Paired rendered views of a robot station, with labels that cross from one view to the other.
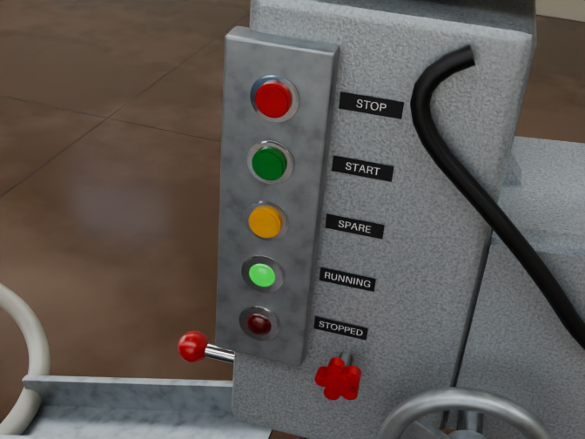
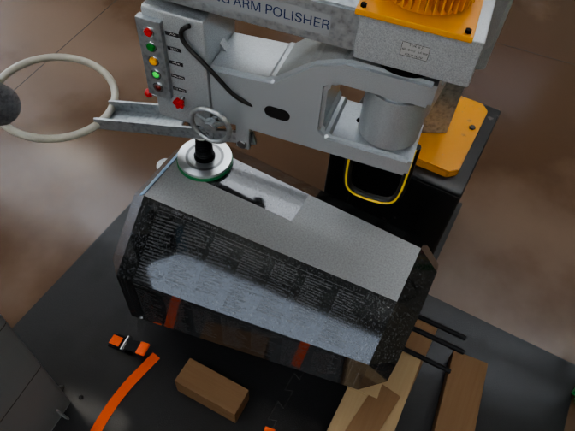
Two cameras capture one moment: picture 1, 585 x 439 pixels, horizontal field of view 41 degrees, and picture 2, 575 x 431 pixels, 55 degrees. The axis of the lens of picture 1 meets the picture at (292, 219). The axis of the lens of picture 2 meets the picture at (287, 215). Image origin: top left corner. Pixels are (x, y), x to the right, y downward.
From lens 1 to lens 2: 1.22 m
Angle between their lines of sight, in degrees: 22
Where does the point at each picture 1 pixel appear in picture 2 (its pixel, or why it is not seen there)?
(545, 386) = (232, 107)
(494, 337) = (216, 93)
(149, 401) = (148, 109)
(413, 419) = (194, 114)
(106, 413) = (135, 113)
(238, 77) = (139, 26)
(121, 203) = not seen: hidden behind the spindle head
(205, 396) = not seen: hidden behind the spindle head
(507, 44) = (197, 24)
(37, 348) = (114, 91)
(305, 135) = (157, 41)
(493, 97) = (198, 35)
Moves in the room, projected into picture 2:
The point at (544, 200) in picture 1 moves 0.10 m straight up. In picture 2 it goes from (228, 57) to (228, 28)
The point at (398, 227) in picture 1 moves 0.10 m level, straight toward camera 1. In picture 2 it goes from (186, 64) to (172, 85)
